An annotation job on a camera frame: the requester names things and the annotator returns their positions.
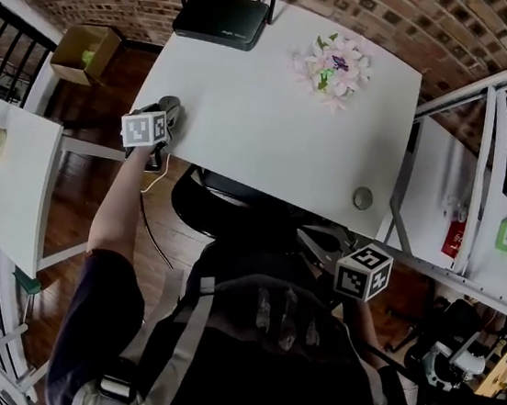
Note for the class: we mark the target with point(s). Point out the red packet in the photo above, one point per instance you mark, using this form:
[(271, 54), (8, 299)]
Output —
[(453, 239)]

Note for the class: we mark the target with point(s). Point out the brown cardboard box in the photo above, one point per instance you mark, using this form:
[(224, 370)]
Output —
[(76, 53)]

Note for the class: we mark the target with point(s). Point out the person's left forearm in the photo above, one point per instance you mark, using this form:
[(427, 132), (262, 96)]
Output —
[(117, 197)]

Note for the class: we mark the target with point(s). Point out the pink artificial flower bouquet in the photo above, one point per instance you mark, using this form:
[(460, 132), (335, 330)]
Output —
[(336, 69)]

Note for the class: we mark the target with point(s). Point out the small white side table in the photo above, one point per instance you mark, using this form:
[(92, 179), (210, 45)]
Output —
[(4, 196)]

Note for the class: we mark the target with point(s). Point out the person's dark clothed torso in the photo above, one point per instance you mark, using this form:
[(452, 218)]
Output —
[(238, 357)]

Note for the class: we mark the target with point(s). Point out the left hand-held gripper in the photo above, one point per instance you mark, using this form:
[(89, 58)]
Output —
[(145, 129)]

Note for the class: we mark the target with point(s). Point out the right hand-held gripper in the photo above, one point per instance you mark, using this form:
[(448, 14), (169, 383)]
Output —
[(362, 276)]

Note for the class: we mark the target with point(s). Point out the black office chair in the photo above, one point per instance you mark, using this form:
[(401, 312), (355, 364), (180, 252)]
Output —
[(206, 207)]

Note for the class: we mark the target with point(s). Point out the grey metal rack frame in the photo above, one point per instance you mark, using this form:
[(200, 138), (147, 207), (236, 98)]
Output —
[(481, 180)]

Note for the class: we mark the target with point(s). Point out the green item in box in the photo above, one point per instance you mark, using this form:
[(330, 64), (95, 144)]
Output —
[(88, 58)]

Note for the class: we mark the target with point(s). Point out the round wooden board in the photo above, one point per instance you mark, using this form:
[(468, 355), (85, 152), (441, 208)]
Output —
[(499, 373)]

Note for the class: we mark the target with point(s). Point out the white and black machine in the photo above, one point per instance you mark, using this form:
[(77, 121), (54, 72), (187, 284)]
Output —
[(451, 357)]

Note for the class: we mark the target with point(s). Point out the black router with antennas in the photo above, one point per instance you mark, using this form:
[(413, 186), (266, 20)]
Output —
[(222, 19)]

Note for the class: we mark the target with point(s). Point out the person's right forearm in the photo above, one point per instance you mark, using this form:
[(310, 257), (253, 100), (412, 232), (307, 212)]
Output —
[(360, 320)]

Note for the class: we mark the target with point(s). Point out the black metal railing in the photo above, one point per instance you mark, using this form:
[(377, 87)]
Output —
[(4, 53)]

